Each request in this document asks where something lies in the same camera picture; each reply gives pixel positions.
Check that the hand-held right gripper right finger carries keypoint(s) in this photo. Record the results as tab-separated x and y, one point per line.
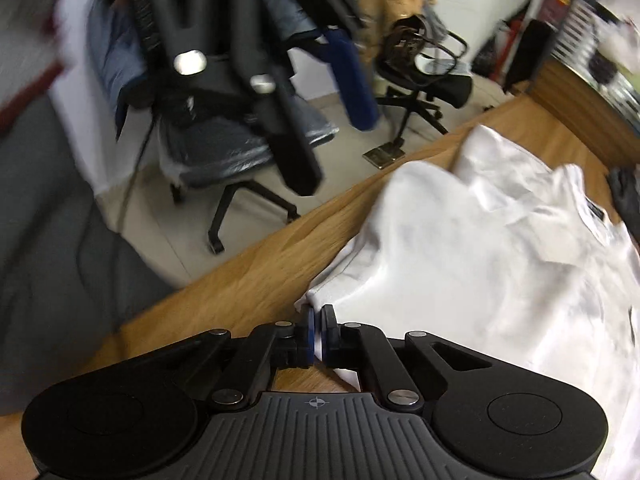
324	335

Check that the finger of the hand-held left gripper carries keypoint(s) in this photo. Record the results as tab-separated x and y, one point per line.
352	80
295	150

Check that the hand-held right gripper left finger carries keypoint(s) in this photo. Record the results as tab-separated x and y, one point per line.
311	335

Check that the white shirt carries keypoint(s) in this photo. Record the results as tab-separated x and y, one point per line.
475	260

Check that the plastic-wrapped black office chair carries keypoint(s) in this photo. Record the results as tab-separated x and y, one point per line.
235	145

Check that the brown handbag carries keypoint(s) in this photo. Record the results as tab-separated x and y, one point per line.
407	42

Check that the metal floor plate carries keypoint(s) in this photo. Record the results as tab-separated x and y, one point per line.
382	155

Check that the grey cloth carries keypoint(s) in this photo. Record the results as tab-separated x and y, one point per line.
432	17

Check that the red fire extinguisher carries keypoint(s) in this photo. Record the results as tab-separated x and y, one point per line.
514	40

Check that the black bag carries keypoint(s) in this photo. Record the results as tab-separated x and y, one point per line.
535	55

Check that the frosted glass desk partition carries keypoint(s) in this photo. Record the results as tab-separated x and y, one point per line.
580	45

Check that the dark brown object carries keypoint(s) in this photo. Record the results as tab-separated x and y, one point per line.
605	67

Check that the person's grey clothing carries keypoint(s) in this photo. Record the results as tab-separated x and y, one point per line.
50	260

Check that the folded dark grey garment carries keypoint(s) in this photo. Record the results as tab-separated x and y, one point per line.
627	200

